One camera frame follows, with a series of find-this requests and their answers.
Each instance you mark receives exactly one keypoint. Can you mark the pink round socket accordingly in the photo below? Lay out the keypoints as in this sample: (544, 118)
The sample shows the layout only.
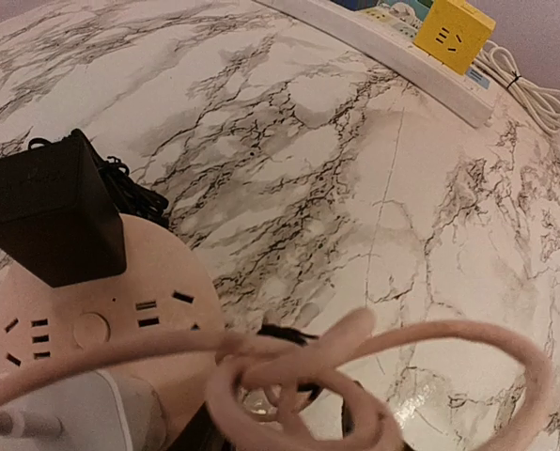
(164, 288)

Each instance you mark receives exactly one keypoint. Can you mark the white multicolour power strip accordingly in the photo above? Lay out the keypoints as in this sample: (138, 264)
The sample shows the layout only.
(471, 96)

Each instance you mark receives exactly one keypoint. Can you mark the black power adapter with cable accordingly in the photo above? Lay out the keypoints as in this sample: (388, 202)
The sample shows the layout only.
(61, 205)

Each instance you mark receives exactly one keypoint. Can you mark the yellow cube socket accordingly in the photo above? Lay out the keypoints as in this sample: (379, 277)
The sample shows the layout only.
(454, 32)

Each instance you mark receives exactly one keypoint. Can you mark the white usb charger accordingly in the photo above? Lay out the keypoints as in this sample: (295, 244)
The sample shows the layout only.
(90, 409)

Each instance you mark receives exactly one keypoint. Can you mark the teal power strip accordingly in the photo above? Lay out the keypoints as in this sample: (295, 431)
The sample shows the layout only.
(541, 103)

